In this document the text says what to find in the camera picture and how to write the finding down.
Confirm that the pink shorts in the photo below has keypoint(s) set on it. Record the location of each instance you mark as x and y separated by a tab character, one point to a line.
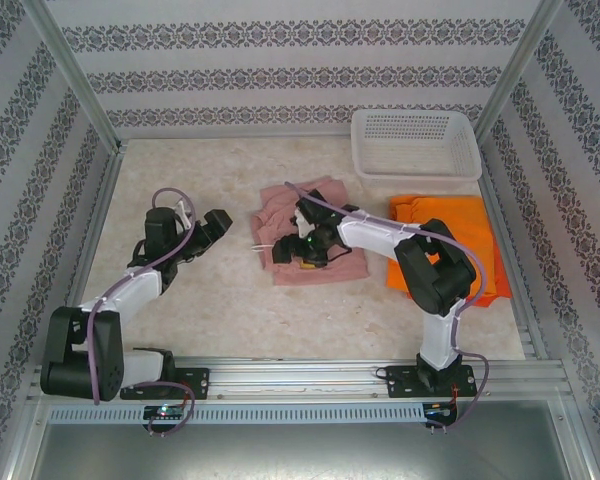
340	270

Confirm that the light orange shorts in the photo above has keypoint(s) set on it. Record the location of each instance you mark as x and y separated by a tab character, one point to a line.
460	215

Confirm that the red-orange shorts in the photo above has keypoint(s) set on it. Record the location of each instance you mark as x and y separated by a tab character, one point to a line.
504	285

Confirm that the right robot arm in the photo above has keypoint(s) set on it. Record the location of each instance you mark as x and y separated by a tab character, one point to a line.
440	270

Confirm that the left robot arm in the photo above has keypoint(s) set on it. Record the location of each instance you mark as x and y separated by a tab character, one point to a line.
80	360

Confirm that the white plastic basket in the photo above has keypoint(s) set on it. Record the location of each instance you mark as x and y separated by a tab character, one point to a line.
410	145

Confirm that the left circuit board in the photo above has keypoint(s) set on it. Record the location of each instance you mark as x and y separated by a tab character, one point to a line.
165	411

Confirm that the circuit board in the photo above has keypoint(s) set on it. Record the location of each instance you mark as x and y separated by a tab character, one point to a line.
437	410
165	411

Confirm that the grey metal sheet panel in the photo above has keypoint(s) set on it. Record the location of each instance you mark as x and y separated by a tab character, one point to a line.
305	450

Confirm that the right circuit board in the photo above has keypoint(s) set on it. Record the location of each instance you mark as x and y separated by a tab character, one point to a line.
437	410

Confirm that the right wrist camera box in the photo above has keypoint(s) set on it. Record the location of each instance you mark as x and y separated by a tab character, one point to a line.
302	225

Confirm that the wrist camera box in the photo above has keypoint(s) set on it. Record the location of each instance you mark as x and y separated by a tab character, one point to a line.
302	225
182	212

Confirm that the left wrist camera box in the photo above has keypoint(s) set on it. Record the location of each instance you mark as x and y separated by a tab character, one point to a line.
182	212

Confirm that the aluminium table side rail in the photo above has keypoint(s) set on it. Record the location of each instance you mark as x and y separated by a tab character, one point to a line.
111	167
500	225

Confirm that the aluminium table back rail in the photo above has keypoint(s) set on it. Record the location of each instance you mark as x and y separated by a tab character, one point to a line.
230	136

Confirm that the aluminium mounting rail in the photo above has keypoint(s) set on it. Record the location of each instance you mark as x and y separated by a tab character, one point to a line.
290	375

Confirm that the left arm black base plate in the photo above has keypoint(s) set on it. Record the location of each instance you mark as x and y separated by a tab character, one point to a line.
197	380

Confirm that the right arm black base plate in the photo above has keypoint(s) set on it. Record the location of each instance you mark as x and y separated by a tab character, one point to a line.
400	382

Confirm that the aluminium frame post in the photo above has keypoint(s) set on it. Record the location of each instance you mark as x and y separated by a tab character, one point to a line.
70	70
522	60

